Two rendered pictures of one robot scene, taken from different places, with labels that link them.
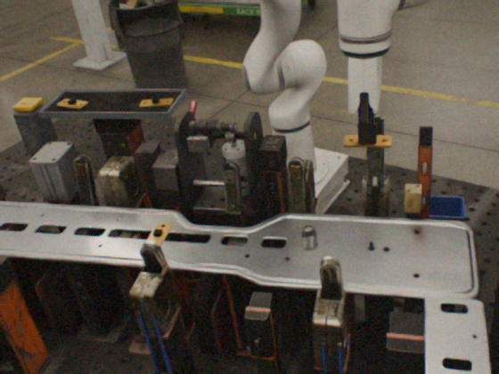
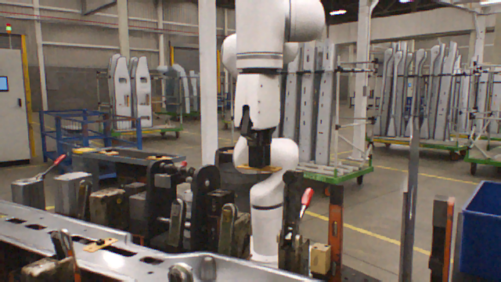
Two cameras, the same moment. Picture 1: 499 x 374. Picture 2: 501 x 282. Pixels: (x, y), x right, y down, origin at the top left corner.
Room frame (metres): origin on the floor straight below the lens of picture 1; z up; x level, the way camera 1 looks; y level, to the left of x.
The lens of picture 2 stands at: (0.21, -0.33, 1.41)
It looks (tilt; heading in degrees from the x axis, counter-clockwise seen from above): 9 degrees down; 13
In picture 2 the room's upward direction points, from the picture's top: straight up
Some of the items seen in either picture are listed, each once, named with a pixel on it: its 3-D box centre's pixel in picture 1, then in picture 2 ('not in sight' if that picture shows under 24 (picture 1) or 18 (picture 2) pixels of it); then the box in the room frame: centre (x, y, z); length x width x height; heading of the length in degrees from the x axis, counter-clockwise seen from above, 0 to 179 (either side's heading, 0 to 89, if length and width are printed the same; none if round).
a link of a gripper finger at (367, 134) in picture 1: (366, 130); (253, 150); (0.87, -0.18, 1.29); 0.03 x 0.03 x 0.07; 74
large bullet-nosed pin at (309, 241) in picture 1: (309, 238); (208, 269); (0.93, -0.07, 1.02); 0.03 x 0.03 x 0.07
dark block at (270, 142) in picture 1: (281, 214); (221, 263); (1.17, -0.02, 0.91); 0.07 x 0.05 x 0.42; 163
